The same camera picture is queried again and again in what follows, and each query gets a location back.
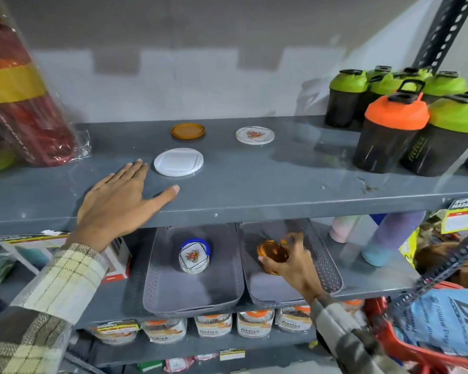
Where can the person's left hand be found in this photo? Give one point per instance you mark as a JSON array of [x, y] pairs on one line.
[[113, 210]]

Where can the person's right hand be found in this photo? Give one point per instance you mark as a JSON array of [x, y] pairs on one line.
[[300, 268]]

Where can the person's left little finger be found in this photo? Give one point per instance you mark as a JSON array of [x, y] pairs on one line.
[[100, 186]]

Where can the person's left thumb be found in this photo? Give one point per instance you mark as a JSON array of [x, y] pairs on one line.
[[164, 196]]

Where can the person's right thumb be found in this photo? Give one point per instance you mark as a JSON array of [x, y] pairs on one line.
[[268, 264]]

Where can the person's left middle finger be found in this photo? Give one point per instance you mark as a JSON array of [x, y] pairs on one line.
[[128, 174]]

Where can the orange transparent jar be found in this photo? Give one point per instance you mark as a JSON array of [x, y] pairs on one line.
[[272, 253]]

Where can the person's right forearm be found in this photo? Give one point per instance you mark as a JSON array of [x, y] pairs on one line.
[[347, 338]]

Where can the person's left forearm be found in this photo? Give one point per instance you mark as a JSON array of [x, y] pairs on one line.
[[39, 311]]

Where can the plain white round lid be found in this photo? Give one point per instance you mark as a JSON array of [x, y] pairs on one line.
[[178, 162]]

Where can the grey perforated plastic tray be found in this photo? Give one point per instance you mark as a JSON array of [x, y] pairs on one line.
[[319, 257], [179, 288]]

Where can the floral-lid jar with blue rim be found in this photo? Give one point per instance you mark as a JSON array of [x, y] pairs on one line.
[[194, 256]]

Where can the orange round lid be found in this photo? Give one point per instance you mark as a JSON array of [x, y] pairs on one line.
[[187, 131]]

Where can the white and red box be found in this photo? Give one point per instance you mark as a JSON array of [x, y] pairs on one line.
[[117, 257]]

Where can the row of orange-lid jars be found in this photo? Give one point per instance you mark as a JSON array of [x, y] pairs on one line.
[[214, 325]]

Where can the grey metal shelf rack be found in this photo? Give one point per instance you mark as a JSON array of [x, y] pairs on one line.
[[257, 183]]

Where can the pale pink bottle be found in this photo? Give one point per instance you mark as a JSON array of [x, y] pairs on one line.
[[343, 228]]

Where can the small yellow shelf label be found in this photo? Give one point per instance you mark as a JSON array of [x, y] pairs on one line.
[[232, 354]]

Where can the white floral round lid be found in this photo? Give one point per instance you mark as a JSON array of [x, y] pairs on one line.
[[255, 135]]

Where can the plastic-wrapped red yellow bottles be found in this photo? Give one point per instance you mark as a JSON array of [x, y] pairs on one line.
[[19, 93]]

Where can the purple blue gradient bottle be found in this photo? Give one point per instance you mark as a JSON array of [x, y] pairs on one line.
[[390, 241]]

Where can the pink snack packet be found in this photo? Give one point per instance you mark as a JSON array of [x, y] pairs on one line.
[[178, 364]]

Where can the yellow packet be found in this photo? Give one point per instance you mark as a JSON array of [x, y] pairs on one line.
[[409, 247]]

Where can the red plastic shopping basket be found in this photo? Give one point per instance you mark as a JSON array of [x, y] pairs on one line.
[[397, 338]]

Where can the green packet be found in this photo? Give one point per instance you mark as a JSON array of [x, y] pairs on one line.
[[150, 366]]

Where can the orange-lid black shaker bottle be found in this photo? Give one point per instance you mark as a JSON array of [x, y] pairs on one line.
[[388, 132]]

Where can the light blue printed bag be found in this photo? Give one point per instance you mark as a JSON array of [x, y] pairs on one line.
[[448, 323]]

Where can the yellow shelf price tag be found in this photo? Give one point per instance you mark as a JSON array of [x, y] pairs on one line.
[[463, 214]]

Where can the group of green-lid shaker bottles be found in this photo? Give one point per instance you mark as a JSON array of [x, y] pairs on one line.
[[450, 128]]

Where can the black perforated rack post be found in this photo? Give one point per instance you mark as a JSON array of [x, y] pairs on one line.
[[440, 268], [444, 31]]

